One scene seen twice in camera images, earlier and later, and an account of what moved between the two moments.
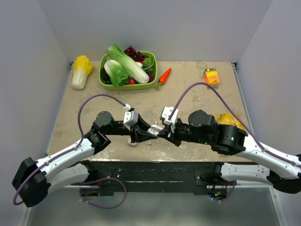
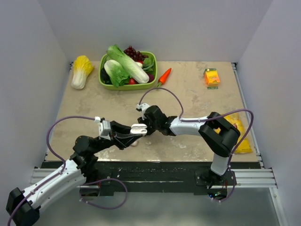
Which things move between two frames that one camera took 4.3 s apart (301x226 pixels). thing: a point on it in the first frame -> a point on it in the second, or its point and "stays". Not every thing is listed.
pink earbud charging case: (131, 144) stays
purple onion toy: (151, 77) stays
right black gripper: (173, 137) -> (141, 120)
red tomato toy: (132, 81) stays
